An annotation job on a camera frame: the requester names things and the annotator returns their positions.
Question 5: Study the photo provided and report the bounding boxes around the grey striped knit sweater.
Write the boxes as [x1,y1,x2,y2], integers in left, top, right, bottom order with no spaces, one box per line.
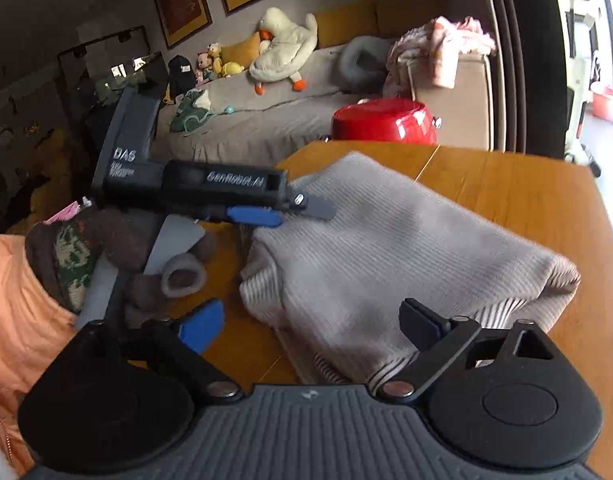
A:
[239,152,580,388]

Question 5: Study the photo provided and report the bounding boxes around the pink blanket on sofa arm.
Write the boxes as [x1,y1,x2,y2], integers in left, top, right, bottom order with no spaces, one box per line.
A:
[383,16,497,98]

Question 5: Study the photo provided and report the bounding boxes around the green white plush toy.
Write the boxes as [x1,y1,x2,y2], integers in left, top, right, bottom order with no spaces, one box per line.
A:
[170,89,215,134]

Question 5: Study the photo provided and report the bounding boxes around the brown knitted garment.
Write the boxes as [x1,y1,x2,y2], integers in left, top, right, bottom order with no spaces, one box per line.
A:
[26,207,216,328]

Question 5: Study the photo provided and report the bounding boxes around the glass fish tank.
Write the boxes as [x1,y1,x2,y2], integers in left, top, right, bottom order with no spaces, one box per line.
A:
[57,25,169,124]

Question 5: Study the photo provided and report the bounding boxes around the black cap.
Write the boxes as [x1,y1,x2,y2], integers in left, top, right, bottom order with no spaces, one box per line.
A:
[168,55,197,101]

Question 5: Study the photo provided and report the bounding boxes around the small yellow doll toys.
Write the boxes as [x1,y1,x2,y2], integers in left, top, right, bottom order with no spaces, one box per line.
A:
[195,42,244,84]

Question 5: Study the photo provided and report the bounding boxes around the grey fabric sofa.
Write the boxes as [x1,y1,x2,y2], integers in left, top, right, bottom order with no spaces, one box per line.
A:
[151,0,494,166]

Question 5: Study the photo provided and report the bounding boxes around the grey neck pillow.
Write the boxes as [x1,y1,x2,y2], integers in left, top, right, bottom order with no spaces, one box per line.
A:
[335,36,392,94]

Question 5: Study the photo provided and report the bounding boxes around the white duck plush toy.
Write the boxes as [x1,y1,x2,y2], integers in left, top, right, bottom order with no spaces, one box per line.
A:
[248,6,317,96]

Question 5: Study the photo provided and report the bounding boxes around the orange garment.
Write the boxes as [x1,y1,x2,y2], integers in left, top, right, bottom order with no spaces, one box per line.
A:
[0,235,75,479]

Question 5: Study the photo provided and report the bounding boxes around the yellow sofa cushion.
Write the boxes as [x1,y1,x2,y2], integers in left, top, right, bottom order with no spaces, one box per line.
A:
[315,1,378,49]

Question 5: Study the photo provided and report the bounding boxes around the pink plastic bucket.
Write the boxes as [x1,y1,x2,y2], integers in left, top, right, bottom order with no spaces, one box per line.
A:
[590,81,613,122]

